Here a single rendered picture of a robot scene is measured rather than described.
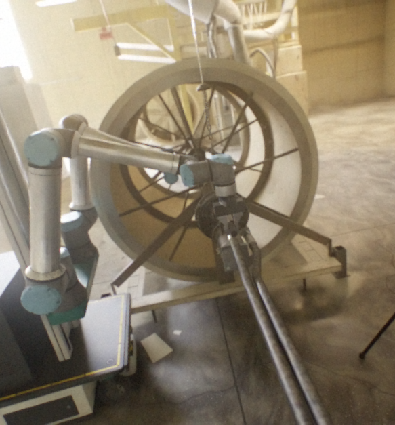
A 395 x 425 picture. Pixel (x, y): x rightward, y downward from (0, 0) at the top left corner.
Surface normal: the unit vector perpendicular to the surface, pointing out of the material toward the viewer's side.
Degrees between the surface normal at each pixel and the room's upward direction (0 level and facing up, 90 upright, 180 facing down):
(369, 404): 0
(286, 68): 90
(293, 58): 90
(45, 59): 90
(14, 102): 90
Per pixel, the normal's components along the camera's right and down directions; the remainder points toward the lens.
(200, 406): -0.16, -0.92
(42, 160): 0.20, 0.19
